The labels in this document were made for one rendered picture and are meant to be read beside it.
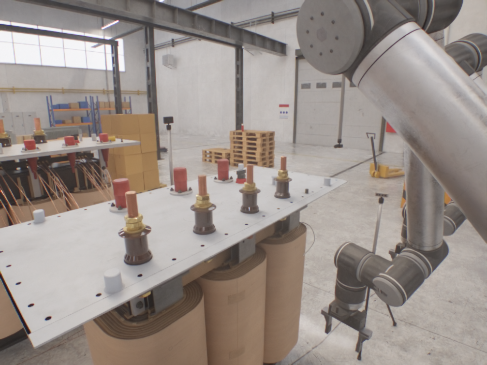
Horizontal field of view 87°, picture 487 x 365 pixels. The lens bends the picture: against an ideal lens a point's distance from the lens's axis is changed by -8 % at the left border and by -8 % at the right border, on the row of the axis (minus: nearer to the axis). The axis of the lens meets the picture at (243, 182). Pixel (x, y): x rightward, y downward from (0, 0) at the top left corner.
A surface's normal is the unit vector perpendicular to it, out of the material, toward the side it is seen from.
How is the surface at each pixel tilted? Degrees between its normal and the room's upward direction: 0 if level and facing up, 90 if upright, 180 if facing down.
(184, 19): 90
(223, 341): 90
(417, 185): 111
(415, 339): 0
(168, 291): 90
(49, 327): 11
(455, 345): 0
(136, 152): 90
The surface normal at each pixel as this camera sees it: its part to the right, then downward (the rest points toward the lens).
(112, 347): -0.33, 0.24
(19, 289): 0.00, -0.97
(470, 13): -0.63, 0.19
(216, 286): -0.05, 0.25
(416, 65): -0.33, -0.04
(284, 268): 0.33, 0.24
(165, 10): 0.77, 0.16
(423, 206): -0.56, 0.52
